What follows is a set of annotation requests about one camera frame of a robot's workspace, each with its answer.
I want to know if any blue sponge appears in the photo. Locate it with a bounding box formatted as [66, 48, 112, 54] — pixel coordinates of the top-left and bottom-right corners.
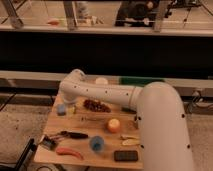
[56, 104, 66, 116]

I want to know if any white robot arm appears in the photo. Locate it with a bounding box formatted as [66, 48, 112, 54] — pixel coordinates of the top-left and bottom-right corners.
[59, 69, 195, 171]

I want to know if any green plastic tray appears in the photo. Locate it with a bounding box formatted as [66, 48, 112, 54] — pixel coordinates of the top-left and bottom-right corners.
[119, 77, 163, 87]

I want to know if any dark grape bunch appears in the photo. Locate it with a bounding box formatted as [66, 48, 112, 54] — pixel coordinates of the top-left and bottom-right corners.
[83, 99, 111, 113]

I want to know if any white cup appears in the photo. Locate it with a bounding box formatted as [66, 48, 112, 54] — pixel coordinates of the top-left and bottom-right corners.
[95, 77, 108, 85]

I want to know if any blue small cup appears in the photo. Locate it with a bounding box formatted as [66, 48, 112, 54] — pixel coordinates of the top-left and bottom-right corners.
[89, 136, 104, 152]

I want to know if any red chili pepper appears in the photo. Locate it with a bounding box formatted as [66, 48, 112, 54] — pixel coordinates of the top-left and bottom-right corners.
[55, 147, 84, 160]

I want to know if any orange fruit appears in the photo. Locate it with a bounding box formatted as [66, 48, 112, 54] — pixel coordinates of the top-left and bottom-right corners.
[107, 119, 121, 133]

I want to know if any yellow banana peel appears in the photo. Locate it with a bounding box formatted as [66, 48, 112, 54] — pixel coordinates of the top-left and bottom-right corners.
[121, 134, 140, 146]

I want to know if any black rectangular remote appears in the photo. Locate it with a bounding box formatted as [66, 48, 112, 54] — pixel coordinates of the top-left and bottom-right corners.
[114, 150, 138, 162]

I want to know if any seated person in background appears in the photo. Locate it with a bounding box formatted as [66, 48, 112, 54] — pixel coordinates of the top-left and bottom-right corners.
[115, 0, 160, 27]

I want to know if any black-handled brush tool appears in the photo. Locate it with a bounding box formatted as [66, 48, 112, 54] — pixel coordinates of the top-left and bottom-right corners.
[39, 131, 89, 150]

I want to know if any black chair frame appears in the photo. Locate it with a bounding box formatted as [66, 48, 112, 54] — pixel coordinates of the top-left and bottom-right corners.
[0, 138, 37, 171]

